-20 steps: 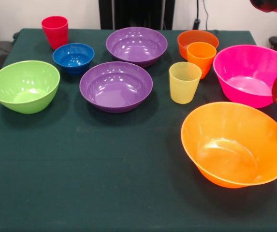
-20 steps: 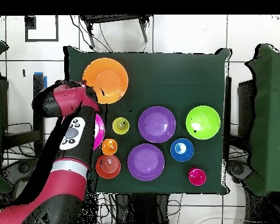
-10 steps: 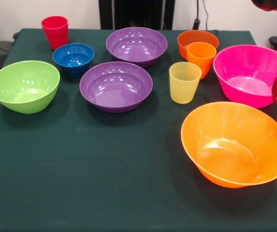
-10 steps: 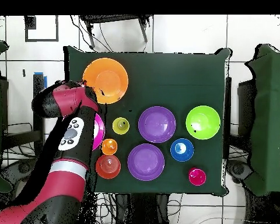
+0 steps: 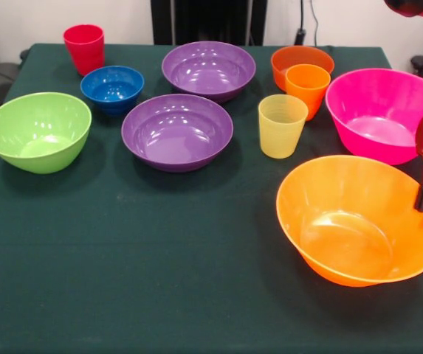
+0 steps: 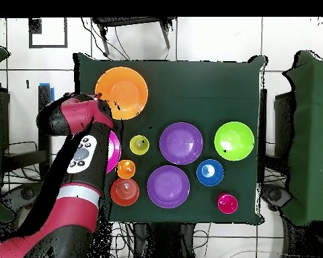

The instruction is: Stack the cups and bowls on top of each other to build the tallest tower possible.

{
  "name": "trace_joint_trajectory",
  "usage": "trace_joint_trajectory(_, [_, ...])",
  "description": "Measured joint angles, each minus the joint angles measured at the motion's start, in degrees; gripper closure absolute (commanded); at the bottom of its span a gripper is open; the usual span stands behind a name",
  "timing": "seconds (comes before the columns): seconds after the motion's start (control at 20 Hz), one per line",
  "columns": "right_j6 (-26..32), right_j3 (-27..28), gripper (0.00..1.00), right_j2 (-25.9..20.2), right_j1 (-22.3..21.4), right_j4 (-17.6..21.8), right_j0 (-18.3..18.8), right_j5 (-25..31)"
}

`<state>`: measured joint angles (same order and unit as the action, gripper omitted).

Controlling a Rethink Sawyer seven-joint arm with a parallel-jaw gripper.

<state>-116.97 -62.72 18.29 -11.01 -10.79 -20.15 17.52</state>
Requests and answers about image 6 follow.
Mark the blue plastic bowl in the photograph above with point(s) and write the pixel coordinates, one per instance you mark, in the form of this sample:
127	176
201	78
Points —
210	172

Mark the large orange plastic bowl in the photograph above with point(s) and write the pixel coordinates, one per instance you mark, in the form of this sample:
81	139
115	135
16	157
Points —
126	91

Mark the large pink plastic bowl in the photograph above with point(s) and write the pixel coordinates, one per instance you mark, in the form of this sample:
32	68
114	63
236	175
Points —
114	150

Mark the black stool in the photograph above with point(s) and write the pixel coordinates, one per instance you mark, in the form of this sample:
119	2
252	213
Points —
132	21

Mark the black metal stand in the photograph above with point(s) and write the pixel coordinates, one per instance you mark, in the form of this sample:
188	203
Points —
44	96

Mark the light green plastic bowl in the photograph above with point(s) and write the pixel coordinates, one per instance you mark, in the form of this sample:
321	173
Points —
234	141

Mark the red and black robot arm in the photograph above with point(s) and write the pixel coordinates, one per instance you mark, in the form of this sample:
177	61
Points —
78	212

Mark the small red-orange plastic bowl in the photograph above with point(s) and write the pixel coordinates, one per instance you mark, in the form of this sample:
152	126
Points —
124	192

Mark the orange plastic cup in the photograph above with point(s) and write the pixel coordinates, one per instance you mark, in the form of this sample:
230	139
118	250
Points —
126	169

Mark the purple plastic bowl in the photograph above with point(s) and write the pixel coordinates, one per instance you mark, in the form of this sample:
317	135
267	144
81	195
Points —
168	186
181	143

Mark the black floor frame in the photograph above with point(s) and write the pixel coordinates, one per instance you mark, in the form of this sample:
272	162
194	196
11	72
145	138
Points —
35	27

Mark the yellow plastic cup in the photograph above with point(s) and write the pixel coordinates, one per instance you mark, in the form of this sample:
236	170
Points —
139	145

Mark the red plastic cup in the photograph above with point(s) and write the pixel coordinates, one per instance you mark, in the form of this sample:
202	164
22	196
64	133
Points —
227	204

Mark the dark green tablecloth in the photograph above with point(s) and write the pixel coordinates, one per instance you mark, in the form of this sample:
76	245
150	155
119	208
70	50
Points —
204	94

